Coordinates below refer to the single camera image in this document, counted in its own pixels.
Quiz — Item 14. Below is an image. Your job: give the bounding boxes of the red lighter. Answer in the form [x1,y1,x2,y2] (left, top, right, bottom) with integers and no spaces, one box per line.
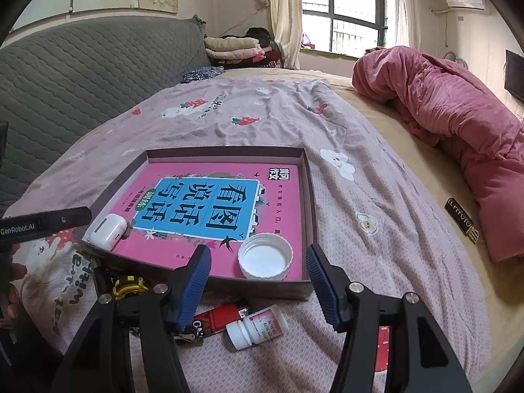
[192,303,251,338]

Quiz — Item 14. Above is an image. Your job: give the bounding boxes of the black key fob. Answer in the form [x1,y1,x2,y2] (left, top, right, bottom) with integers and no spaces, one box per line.
[173,320,203,344]

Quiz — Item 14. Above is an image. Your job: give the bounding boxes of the yellow black wrist watch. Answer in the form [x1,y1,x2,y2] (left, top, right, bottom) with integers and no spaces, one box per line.
[91,257,151,301]

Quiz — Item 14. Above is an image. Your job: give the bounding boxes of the white pill bottle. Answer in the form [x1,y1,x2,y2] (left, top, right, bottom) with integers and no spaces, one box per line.
[226,305,289,350]

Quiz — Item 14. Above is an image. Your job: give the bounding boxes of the person's left hand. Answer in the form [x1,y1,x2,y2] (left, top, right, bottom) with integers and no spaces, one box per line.
[1,246,28,328]

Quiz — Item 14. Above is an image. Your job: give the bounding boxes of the white plastic jar lid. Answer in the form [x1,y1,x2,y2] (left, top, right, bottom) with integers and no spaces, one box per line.
[237,233,294,281]

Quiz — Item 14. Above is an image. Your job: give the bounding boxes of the pink and blue book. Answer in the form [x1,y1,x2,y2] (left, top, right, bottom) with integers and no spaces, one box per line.
[110,160,303,281]

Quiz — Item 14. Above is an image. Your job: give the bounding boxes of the white earbuds case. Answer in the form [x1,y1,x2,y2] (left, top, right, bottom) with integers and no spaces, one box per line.
[87,213,128,251]

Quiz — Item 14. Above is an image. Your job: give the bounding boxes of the grey cardboard box tray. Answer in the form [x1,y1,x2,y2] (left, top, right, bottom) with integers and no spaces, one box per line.
[75,146,317,300]

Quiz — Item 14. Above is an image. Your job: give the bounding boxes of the black mattress brand label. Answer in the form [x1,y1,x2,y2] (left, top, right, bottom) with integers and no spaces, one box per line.
[444,197,479,244]

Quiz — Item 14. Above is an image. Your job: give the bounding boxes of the grey quilted headboard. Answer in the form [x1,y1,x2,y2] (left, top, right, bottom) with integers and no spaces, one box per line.
[1,16,210,211]

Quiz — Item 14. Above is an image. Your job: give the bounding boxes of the beige mattress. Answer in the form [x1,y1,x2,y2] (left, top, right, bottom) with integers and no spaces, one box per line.
[212,66,524,393]

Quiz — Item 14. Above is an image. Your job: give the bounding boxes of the dark patterned cloth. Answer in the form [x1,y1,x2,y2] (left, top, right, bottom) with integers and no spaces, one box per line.
[181,66,225,84]

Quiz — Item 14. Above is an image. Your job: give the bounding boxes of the pink rolled quilt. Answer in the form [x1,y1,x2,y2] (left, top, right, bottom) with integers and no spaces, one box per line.
[352,46,523,262]

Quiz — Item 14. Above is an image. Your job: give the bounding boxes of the stack of folded clothes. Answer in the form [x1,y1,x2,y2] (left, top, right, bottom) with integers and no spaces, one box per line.
[204,28,283,70]

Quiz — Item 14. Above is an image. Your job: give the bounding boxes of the cream window curtain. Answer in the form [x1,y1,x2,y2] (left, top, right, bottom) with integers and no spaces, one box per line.
[270,0,302,70]

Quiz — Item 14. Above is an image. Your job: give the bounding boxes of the white air conditioner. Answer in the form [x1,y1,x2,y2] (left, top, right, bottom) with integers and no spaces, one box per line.
[446,0,487,11]

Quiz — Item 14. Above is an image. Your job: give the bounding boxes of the wall mounted television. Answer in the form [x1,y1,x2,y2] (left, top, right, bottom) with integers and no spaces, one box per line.
[504,50,524,103]

